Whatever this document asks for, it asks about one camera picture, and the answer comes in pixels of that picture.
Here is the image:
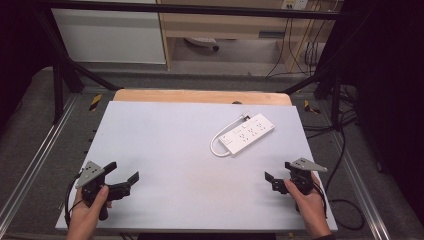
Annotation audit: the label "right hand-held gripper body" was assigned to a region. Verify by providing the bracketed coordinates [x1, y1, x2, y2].
[271, 157, 329, 196]

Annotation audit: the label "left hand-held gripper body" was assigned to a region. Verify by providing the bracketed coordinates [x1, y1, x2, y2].
[75, 160, 112, 222]

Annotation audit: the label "white power strip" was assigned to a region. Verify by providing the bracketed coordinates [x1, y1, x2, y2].
[218, 113, 276, 156]

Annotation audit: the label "white power strip cable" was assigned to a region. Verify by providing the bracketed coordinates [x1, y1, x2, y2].
[209, 112, 252, 158]

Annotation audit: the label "person's right hand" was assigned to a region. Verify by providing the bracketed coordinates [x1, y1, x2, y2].
[283, 178, 334, 235]

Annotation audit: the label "person's left hand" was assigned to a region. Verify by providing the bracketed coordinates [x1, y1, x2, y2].
[67, 185, 110, 234]

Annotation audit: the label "white table board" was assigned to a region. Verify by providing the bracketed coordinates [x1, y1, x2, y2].
[55, 100, 339, 233]

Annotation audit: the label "yellow black tape mark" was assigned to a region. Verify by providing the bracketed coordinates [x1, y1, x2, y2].
[88, 93, 103, 112]
[303, 99, 322, 115]

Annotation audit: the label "wooden table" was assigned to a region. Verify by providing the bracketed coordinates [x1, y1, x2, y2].
[112, 88, 293, 107]

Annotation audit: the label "white cabinet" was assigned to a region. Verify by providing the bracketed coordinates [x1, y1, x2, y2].
[50, 0, 167, 65]

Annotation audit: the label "wooden desk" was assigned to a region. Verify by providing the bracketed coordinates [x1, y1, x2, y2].
[155, 0, 338, 73]

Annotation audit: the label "right hand-held gripper black cable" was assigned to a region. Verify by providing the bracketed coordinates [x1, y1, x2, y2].
[311, 181, 328, 220]

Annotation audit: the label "hand-held gripper black cable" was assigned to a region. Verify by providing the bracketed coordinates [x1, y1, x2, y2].
[311, 181, 328, 220]
[63, 172, 84, 228]

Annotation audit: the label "left hand-held gripper black cable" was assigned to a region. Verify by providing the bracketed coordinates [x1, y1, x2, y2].
[63, 172, 84, 228]

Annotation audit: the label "aluminium rail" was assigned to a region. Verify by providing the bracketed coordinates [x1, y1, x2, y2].
[329, 131, 392, 240]
[0, 94, 80, 228]

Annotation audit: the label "black floor cables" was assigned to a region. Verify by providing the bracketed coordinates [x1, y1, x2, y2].
[302, 84, 366, 232]

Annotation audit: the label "black metal frame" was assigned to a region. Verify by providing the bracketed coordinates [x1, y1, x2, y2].
[31, 0, 346, 129]

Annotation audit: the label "hanging black cables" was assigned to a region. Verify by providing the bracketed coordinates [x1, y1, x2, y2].
[265, 13, 323, 78]

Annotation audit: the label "white wall socket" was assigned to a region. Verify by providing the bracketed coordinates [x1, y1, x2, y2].
[280, 0, 310, 11]

